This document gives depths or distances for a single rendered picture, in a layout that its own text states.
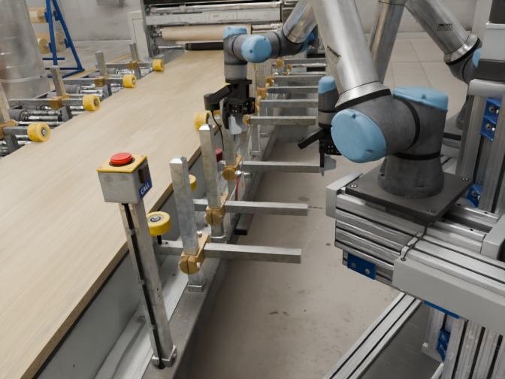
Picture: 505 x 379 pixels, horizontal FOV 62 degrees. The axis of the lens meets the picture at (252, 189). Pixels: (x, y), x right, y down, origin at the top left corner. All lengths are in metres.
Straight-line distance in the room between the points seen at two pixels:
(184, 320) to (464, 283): 0.69
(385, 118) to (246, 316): 1.50
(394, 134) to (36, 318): 0.83
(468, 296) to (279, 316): 1.36
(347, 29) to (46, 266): 0.89
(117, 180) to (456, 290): 0.68
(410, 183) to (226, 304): 1.45
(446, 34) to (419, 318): 1.10
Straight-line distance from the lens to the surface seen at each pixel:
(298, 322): 2.14
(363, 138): 0.86
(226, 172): 1.57
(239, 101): 1.36
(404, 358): 1.78
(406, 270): 0.97
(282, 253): 1.18
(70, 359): 1.13
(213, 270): 1.34
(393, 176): 1.02
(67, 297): 1.05
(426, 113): 0.97
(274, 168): 1.60
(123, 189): 0.80
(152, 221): 1.23
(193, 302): 1.24
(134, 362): 1.24
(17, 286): 1.14
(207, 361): 2.02
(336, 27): 0.92
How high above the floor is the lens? 1.52
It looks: 28 degrees down
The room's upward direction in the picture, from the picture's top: 4 degrees counter-clockwise
